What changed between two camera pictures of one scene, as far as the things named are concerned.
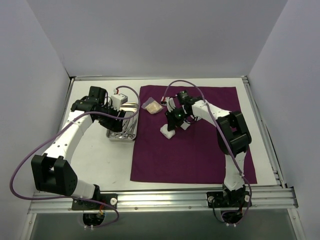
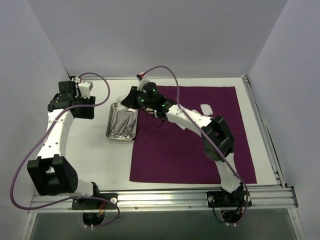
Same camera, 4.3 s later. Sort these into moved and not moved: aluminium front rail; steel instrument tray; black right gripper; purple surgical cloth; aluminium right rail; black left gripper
Moved: black right gripper; black left gripper
Not moved: aluminium front rail; aluminium right rail; purple surgical cloth; steel instrument tray
